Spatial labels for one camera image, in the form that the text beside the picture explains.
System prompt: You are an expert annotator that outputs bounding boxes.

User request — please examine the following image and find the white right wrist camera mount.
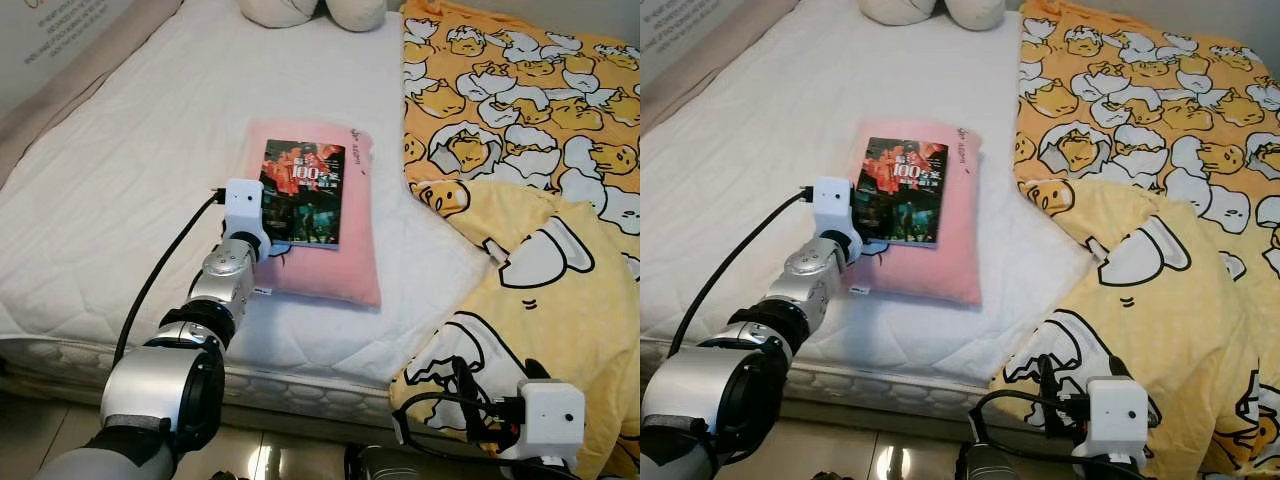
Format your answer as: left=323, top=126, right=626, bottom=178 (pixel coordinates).
left=500, top=379, right=587, bottom=473
left=1072, top=376, right=1151, bottom=471

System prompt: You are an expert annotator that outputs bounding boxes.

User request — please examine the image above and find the white blue floral printed fabric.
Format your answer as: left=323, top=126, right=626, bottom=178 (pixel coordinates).
left=640, top=0, right=746, bottom=56
left=0, top=0, right=136, bottom=116

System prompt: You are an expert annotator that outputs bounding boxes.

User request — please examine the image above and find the white quilted mattress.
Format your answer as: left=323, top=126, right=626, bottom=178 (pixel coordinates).
left=0, top=0, right=501, bottom=411
left=640, top=0, right=1096, bottom=401

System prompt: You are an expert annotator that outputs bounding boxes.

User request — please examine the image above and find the yellow cartoon egg blanket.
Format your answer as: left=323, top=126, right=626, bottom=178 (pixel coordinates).
left=388, top=0, right=641, bottom=480
left=988, top=0, right=1280, bottom=480

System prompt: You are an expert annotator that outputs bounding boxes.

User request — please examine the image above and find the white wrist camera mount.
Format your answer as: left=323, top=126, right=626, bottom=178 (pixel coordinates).
left=812, top=176, right=863, bottom=263
left=500, top=379, right=587, bottom=473
left=222, top=179, right=272, bottom=263
left=1072, top=376, right=1151, bottom=471

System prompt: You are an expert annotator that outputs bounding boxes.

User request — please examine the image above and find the dark red cover book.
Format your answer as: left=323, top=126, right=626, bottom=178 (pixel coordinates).
left=853, top=137, right=949, bottom=247
left=258, top=139, right=347, bottom=249

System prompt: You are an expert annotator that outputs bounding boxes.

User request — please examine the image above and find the pink pillow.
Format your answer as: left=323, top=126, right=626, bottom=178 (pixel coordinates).
left=845, top=120, right=984, bottom=307
left=245, top=120, right=383, bottom=309

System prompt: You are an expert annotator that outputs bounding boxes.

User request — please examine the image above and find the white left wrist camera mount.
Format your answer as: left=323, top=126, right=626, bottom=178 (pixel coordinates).
left=812, top=176, right=863, bottom=263
left=222, top=179, right=272, bottom=263

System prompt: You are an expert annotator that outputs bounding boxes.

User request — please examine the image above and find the cream plush toy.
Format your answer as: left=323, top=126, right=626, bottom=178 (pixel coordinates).
left=858, top=0, right=1009, bottom=31
left=238, top=0, right=389, bottom=33

